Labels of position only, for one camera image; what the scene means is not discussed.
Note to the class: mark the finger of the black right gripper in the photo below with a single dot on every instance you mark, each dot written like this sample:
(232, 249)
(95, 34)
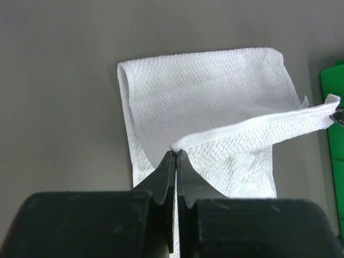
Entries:
(338, 116)

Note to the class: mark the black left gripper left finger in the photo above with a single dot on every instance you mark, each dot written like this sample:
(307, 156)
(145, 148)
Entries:
(135, 223)

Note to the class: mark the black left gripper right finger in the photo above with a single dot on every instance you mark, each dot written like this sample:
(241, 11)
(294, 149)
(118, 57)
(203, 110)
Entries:
(213, 225)

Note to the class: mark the green plastic tray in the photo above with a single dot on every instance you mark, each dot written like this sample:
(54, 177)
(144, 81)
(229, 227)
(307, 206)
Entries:
(332, 83)

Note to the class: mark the white waffle towel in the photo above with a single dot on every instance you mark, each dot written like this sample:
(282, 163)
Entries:
(225, 109)

